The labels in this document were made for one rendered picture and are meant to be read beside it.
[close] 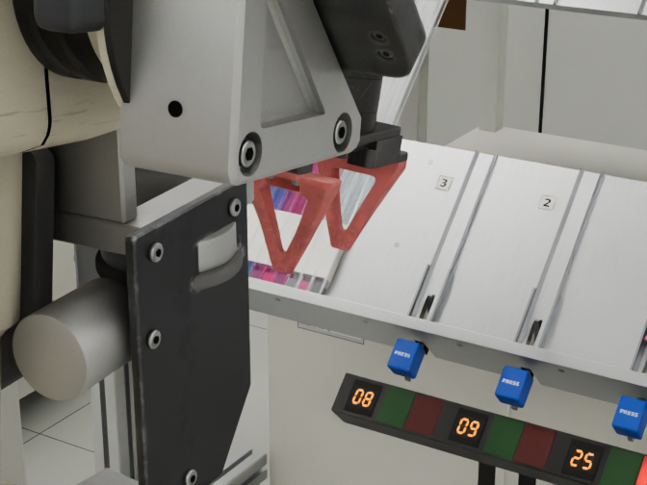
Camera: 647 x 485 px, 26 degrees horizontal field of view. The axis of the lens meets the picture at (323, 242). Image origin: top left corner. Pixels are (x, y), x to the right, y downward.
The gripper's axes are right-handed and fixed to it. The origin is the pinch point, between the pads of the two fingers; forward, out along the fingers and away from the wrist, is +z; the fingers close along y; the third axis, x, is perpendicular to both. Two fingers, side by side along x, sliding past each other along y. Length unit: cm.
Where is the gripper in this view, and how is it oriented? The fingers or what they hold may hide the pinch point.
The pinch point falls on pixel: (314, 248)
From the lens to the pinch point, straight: 100.0
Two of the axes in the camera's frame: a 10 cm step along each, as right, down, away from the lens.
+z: -1.5, 9.6, 2.4
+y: 4.2, -1.6, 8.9
